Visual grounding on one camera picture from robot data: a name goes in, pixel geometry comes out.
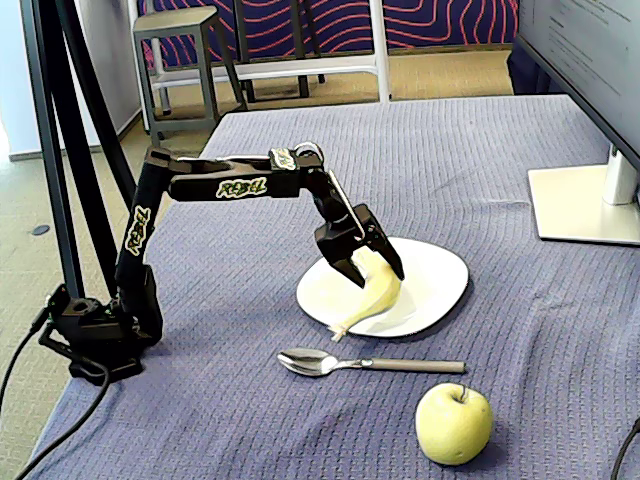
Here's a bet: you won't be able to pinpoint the yellow banana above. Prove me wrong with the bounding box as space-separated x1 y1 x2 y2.
329 249 404 344

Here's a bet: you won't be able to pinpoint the white plate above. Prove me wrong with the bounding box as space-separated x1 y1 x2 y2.
295 236 471 339

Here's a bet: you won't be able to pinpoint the blue-grey knitted tablecloth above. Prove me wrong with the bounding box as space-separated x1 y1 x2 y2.
19 93 640 480

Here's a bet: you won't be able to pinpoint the green apple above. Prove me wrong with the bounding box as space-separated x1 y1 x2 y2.
414 382 495 466

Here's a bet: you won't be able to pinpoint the dark metal legs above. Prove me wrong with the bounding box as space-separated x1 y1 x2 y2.
232 0 326 104

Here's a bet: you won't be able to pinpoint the blue panel with red waves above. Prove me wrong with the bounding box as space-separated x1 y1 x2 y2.
137 0 521 69

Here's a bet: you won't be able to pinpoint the grey metal stool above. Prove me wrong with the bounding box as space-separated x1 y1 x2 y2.
132 5 247 161

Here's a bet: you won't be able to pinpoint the monitor with silver stand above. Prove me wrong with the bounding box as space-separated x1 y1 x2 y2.
514 0 640 246

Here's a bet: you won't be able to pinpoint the black tripod legs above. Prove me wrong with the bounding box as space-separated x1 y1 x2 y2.
19 0 141 301

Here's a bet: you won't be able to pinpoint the white gripper wire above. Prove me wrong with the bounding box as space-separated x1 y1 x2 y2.
326 168 367 237

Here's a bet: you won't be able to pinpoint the metal spoon with grey handle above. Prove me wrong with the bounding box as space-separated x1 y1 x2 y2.
277 347 466 378

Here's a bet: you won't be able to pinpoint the white metal frame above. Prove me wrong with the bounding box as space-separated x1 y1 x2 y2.
127 0 393 134

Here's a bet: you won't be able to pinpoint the black cable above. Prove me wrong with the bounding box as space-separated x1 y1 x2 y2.
0 307 51 416
612 417 640 480
13 357 112 480

